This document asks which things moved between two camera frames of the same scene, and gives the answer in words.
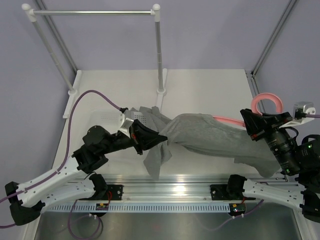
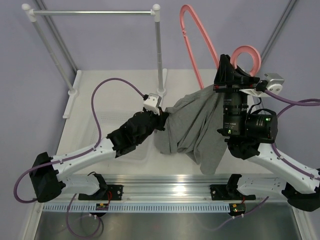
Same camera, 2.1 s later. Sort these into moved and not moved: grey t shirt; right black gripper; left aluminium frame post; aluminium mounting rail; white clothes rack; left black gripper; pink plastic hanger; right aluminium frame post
Moved: left black gripper; right black gripper; grey t shirt; pink plastic hanger
Not moved: left aluminium frame post; aluminium mounting rail; right aluminium frame post; white clothes rack
